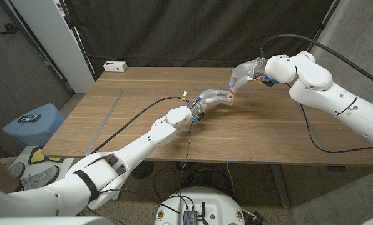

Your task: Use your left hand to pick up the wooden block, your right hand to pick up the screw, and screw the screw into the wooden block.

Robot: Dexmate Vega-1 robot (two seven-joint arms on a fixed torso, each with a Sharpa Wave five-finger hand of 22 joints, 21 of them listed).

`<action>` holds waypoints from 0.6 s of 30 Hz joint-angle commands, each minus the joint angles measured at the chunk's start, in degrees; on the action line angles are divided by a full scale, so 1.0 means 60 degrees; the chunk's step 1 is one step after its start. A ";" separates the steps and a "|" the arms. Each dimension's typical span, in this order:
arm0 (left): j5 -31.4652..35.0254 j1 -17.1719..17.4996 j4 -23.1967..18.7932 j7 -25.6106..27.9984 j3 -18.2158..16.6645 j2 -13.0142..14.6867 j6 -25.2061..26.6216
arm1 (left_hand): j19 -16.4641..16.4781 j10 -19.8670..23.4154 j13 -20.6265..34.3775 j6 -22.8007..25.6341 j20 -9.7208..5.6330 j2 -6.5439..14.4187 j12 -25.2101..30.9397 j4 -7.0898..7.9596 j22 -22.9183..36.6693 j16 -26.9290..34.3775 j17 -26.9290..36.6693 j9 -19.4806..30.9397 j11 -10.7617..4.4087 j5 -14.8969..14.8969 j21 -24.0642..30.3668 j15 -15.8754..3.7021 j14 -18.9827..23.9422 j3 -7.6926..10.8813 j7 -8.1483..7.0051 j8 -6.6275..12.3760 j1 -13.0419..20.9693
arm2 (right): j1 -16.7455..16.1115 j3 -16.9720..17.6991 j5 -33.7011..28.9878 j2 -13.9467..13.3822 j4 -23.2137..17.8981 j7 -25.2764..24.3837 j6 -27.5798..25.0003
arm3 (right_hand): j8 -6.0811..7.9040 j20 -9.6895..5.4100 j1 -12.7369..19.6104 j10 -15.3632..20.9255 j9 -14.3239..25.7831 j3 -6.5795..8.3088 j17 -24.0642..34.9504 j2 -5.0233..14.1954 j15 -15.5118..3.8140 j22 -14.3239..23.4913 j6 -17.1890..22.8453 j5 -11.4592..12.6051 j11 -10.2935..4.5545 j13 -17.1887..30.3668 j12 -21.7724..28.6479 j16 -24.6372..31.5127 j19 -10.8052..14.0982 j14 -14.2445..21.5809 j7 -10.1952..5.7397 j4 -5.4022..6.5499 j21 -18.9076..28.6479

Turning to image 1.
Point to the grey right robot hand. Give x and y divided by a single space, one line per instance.
247 72

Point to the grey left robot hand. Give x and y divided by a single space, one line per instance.
210 97

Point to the small wooden block with holes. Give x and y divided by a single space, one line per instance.
231 97

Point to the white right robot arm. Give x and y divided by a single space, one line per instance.
330 90

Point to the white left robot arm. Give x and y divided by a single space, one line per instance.
158 140

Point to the black backdrop curtain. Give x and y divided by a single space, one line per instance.
189 31

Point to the black backdrop stand pole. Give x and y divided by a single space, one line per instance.
321 27
77 39

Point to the round black floor fan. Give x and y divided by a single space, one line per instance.
146 170

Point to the white power strip box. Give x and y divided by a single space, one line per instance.
115 66

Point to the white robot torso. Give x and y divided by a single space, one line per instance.
217 203

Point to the grey table leg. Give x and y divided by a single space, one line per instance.
282 190

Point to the grey electronics box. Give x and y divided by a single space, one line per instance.
189 217

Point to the white pillar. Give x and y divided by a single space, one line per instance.
58 40

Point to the blue plastic stool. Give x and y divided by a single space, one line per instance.
39 132

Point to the black smartphone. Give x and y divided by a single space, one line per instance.
29 118

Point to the grey black sneaker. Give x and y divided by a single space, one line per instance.
16 170
39 178

